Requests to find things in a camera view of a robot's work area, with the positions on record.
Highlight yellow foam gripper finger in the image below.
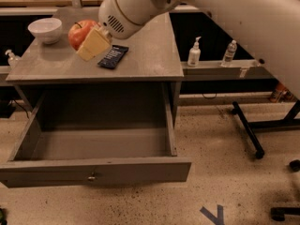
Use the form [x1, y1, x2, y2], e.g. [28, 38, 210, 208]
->
[76, 27, 112, 61]

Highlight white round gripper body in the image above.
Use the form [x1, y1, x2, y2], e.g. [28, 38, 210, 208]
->
[98, 0, 179, 39]

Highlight red apple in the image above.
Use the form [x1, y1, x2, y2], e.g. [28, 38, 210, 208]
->
[67, 20, 98, 51]

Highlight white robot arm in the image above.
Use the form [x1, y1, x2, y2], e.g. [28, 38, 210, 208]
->
[98, 0, 300, 98]

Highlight open grey top drawer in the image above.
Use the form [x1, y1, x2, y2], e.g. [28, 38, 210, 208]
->
[0, 91, 191, 188]

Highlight dark blue snack bar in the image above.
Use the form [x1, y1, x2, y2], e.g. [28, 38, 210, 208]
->
[97, 45, 128, 69]

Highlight grey wooden cabinet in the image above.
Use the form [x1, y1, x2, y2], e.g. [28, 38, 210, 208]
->
[7, 7, 183, 129]

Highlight white bowl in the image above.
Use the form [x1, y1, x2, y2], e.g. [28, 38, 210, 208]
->
[28, 18, 63, 44]

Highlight white pump bottle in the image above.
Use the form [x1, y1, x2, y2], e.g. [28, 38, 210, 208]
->
[187, 37, 201, 67]

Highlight clear sanitizer pump bottle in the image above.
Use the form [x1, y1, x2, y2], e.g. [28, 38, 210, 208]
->
[5, 50, 21, 68]

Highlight clear water bottle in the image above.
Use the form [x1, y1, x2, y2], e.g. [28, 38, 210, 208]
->
[221, 40, 237, 67]

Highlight orange spray bottles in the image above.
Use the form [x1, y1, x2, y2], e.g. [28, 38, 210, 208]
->
[269, 82, 293, 102]

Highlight black metal stand leg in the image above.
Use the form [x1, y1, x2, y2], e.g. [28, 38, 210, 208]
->
[232, 100, 300, 159]

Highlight black chair caster base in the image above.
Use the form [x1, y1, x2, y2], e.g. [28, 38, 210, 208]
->
[270, 159, 300, 222]

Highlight grey wall ledge rail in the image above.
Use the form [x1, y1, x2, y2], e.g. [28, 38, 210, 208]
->
[181, 59, 273, 82]

